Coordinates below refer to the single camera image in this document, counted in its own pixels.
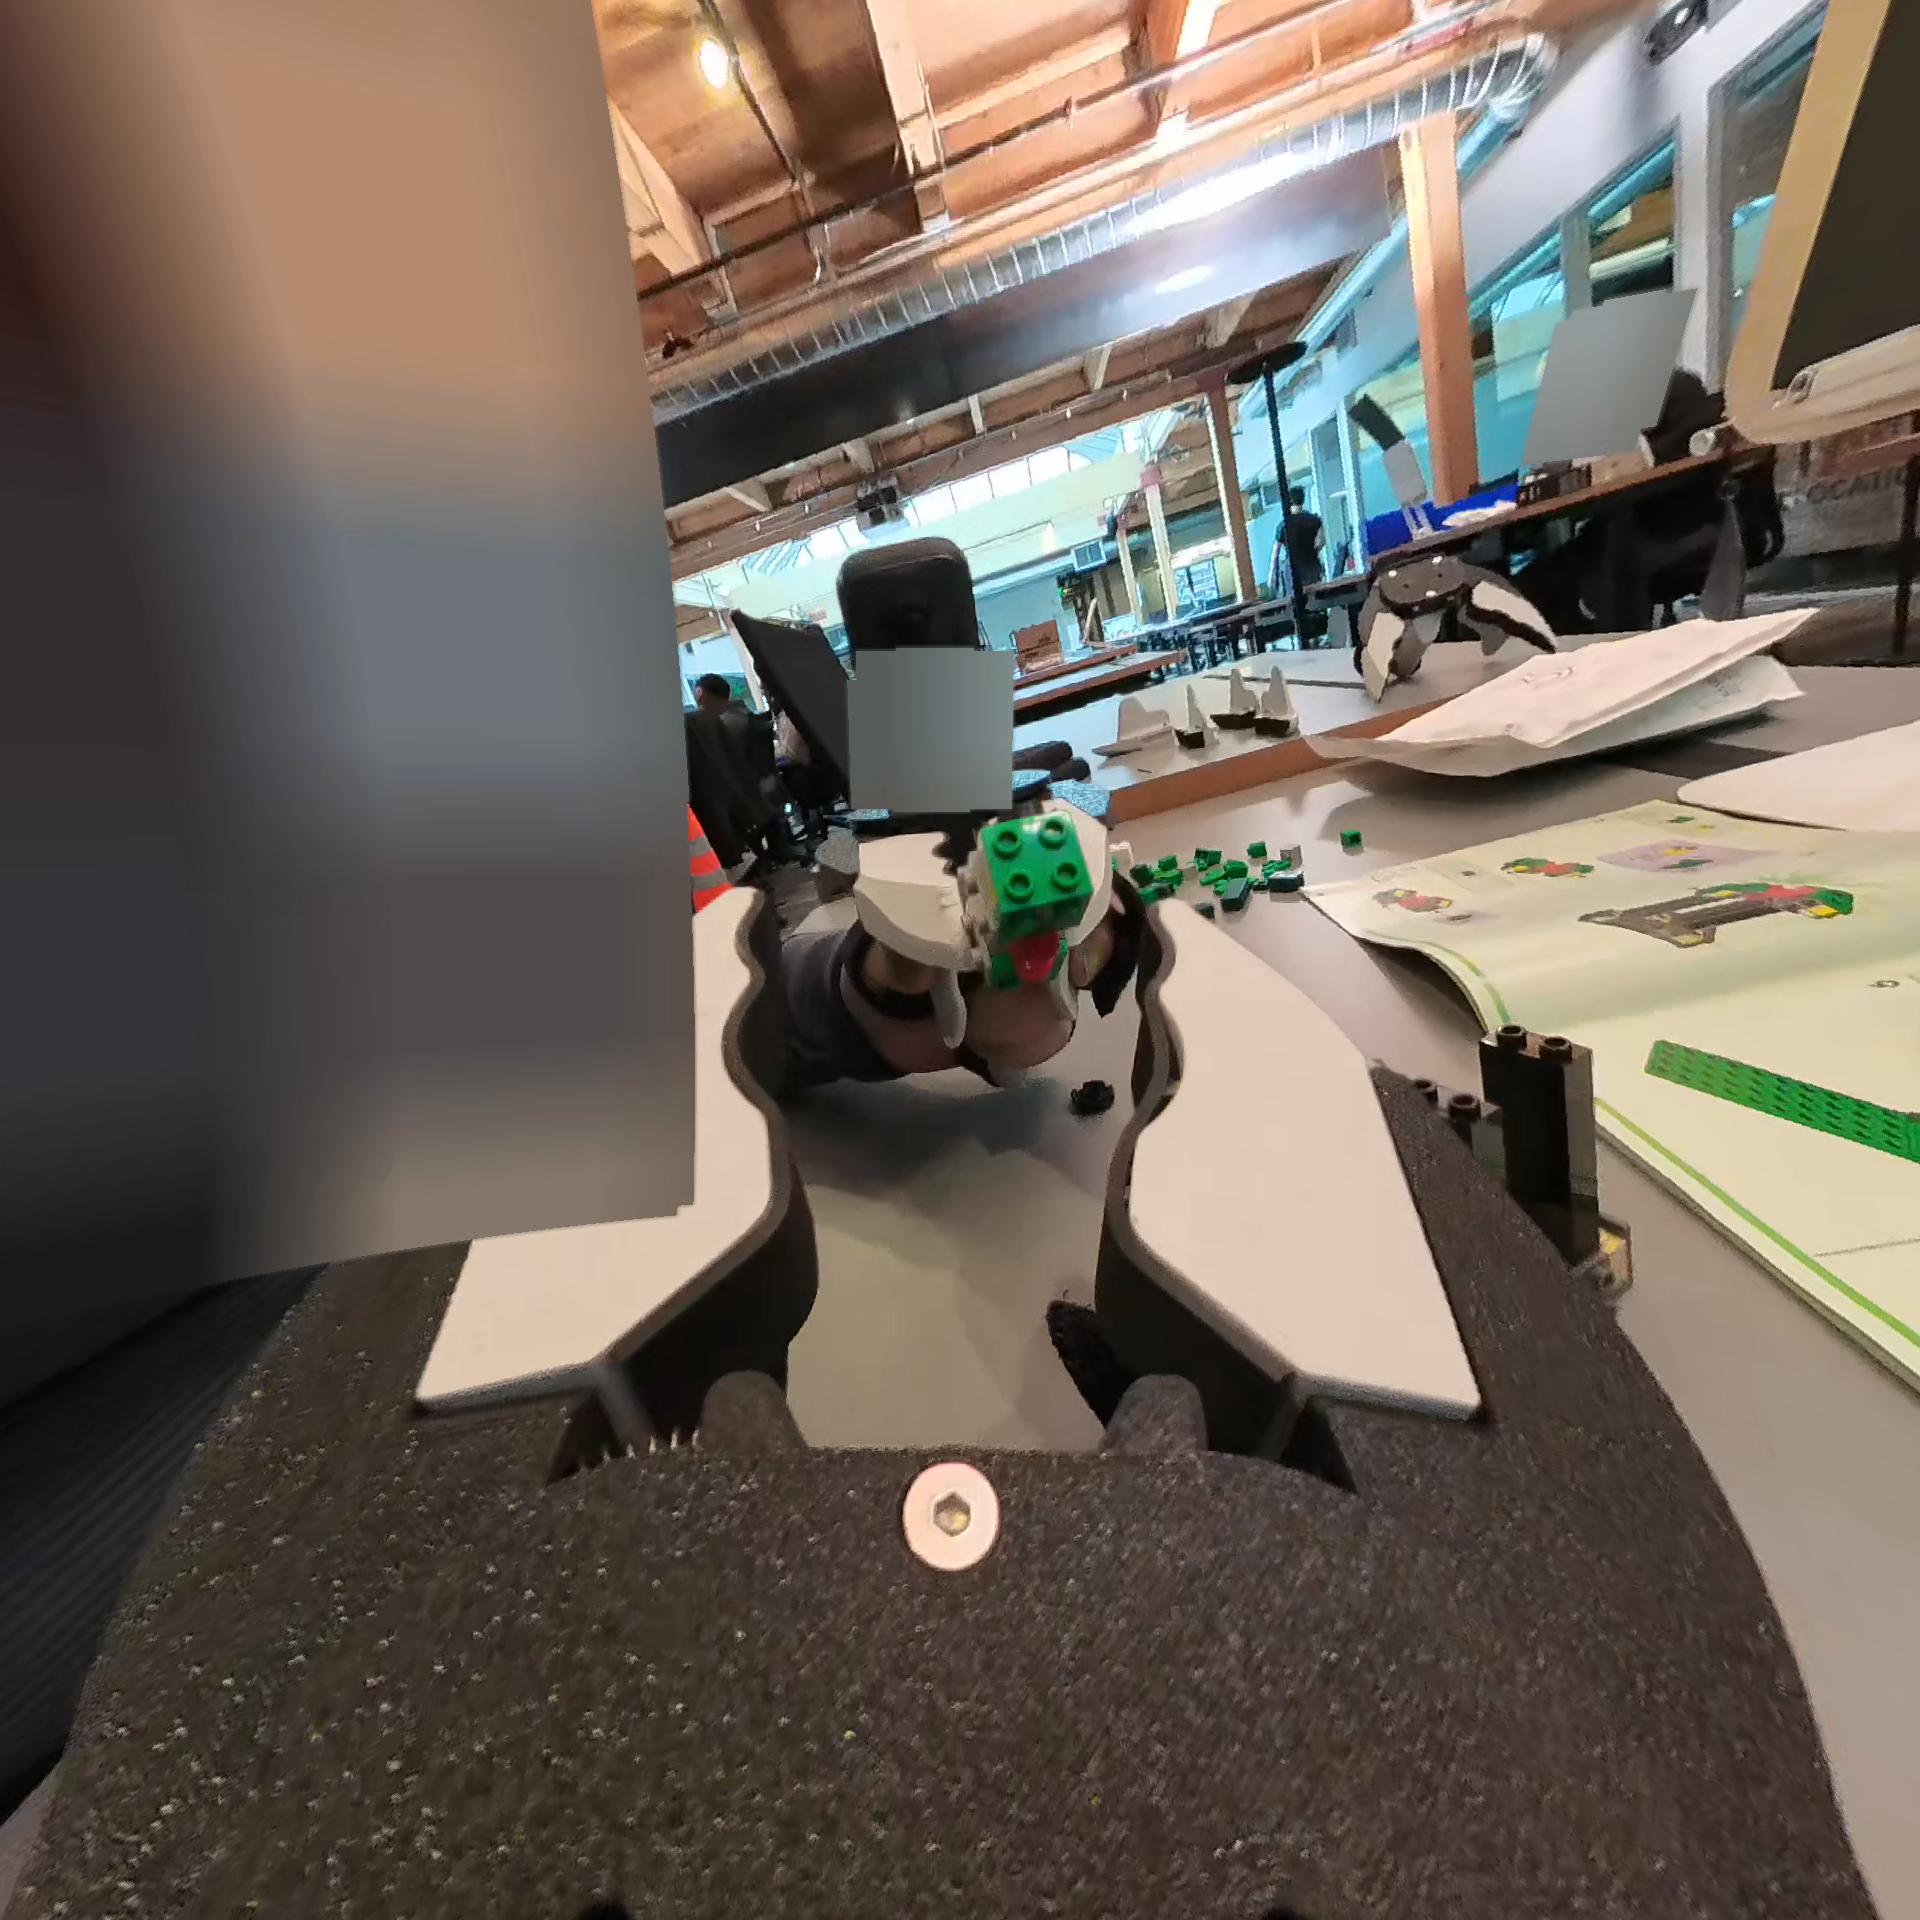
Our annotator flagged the green white toy brick assembly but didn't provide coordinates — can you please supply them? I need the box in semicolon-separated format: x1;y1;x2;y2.
960;813;1098;995

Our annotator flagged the grey desk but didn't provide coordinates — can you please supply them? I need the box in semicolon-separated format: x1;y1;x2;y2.
750;660;1920;1864

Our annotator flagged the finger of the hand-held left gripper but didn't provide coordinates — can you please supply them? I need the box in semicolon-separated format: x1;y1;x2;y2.
848;833;994;971
1047;808;1126;975

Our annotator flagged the black pole stand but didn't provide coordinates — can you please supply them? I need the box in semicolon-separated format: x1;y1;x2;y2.
1240;341;1312;607

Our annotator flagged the black ventilation duct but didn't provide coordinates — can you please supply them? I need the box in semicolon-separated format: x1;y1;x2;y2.
652;194;1403;514

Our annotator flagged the person's left forearm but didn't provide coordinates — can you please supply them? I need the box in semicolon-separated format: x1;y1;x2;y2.
755;908;906;1106

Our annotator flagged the brick instruction booklet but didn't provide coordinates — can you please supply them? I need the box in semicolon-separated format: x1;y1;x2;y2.
1303;801;1920;1389

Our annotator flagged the white paper bag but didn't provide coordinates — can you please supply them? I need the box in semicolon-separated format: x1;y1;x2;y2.
1303;604;1824;779

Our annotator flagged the white paper sheet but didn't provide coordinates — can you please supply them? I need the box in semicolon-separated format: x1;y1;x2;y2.
1679;721;1920;837

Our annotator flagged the grey table with wood edge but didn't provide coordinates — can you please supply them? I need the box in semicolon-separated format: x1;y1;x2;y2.
1012;643;1502;831

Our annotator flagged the pile of green bricks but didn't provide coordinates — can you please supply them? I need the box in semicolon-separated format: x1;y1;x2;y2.
1122;839;1308;914

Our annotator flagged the beige framed monitor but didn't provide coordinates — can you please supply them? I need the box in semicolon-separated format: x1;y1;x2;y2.
1727;0;1920;447

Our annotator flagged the silver ventilation duct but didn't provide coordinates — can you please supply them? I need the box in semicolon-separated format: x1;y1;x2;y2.
644;27;1566;425

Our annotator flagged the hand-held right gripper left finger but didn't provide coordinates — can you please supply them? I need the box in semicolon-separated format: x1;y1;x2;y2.
412;884;820;1450

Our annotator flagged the spare black gripper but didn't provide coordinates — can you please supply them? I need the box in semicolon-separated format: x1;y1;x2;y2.
1353;552;1561;704

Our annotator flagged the black angled panel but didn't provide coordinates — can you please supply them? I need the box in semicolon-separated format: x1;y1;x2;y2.
730;609;858;847

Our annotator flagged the black toy brick assembly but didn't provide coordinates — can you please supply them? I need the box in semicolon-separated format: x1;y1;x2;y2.
1440;1026;1638;1297

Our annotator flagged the person's left hand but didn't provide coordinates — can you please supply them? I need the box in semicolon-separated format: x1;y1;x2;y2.
884;930;1134;1090

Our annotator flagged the wooden post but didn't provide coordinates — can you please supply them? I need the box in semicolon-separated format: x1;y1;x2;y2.
1400;117;1479;506

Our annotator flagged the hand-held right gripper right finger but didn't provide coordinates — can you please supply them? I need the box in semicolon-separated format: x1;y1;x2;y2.
1092;896;1489;1445

